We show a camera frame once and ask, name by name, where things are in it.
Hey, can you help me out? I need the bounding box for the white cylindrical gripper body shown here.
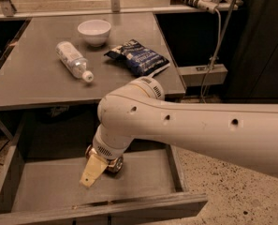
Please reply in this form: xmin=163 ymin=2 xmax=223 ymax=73
xmin=93 ymin=125 xmax=133 ymax=160

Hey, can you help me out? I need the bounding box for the crushed orange soda can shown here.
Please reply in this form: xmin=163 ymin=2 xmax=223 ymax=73
xmin=85 ymin=145 xmax=124 ymax=173

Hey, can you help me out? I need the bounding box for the open grey drawer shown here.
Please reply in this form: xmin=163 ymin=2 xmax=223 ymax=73
xmin=0 ymin=110 xmax=208 ymax=225

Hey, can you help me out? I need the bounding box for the white power cable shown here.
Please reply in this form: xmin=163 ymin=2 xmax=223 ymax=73
xmin=199 ymin=7 xmax=223 ymax=104

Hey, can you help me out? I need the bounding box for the white ceramic bowl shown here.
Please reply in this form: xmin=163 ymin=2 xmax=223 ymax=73
xmin=78 ymin=20 xmax=111 ymax=47

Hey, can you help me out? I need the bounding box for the metal shelf rail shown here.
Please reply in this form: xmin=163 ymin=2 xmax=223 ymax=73
xmin=0 ymin=0 xmax=230 ymax=20

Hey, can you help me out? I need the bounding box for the grey counter cabinet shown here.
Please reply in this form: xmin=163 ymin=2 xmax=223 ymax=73
xmin=0 ymin=11 xmax=187 ymax=113

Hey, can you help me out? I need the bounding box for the grey metal bracket box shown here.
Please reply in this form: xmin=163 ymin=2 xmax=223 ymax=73
xmin=178 ymin=64 xmax=227 ymax=87

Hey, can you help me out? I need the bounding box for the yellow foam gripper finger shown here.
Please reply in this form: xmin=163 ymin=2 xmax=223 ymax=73
xmin=80 ymin=154 xmax=108 ymax=188

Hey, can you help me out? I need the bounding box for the blue chip bag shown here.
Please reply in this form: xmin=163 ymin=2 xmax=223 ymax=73
xmin=105 ymin=39 xmax=170 ymax=77

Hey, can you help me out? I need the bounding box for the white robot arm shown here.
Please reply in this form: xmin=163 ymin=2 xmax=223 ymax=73
xmin=80 ymin=77 xmax=278 ymax=187

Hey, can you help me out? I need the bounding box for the clear plastic water bottle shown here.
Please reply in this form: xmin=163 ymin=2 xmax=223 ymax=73
xmin=55 ymin=41 xmax=94 ymax=83

